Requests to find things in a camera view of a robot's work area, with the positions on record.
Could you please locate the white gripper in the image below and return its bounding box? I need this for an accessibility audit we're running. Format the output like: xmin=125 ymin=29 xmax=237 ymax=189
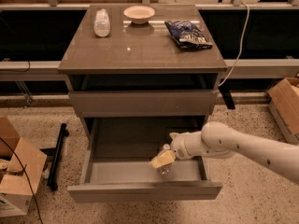
xmin=150 ymin=132 xmax=207 ymax=169

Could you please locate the clear plastic water bottle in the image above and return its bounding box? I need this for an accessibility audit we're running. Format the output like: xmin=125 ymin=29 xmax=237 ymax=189
xmin=158 ymin=144 xmax=171 ymax=176

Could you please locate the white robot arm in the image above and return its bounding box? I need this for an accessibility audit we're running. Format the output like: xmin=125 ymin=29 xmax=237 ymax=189
xmin=150 ymin=121 xmax=299 ymax=183

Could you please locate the closed grey top drawer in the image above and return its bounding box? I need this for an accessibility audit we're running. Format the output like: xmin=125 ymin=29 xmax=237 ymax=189
xmin=68 ymin=91 xmax=217 ymax=118

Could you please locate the open grey middle drawer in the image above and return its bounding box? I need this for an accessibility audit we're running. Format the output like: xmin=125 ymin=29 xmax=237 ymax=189
xmin=68 ymin=117 xmax=222 ymax=203

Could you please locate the grey drawer cabinet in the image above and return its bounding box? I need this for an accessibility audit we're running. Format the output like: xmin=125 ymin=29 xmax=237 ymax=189
xmin=57 ymin=3 xmax=228 ymax=138

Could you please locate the black table leg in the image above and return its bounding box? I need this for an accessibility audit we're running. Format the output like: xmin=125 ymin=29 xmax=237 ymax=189
xmin=219 ymin=85 xmax=235 ymax=110

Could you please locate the blue chip bag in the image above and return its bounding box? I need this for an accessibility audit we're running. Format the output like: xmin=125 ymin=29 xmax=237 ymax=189
xmin=164 ymin=21 xmax=213 ymax=49

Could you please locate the cardboard box on right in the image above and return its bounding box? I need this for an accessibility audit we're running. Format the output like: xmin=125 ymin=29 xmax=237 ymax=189
xmin=267 ymin=77 xmax=299 ymax=145

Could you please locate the cardboard box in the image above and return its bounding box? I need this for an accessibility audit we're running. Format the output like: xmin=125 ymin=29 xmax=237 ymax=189
xmin=267 ymin=77 xmax=299 ymax=145
xmin=0 ymin=117 xmax=47 ymax=217

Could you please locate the black metal bar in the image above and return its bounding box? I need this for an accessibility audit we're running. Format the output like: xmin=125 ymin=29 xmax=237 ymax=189
xmin=47 ymin=123 xmax=69 ymax=191

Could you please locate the white paper bowl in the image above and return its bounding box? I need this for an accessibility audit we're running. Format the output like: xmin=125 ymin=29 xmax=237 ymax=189
xmin=123 ymin=6 xmax=155 ymax=24

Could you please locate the cardboard box on left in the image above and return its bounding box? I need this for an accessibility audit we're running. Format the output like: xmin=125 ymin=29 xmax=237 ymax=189
xmin=0 ymin=117 xmax=47 ymax=217

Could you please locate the black cable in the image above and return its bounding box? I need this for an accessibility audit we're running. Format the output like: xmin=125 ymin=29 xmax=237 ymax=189
xmin=0 ymin=138 xmax=43 ymax=224

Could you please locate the white cable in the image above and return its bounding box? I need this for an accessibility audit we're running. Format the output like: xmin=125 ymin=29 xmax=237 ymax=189
xmin=218 ymin=3 xmax=251 ymax=88

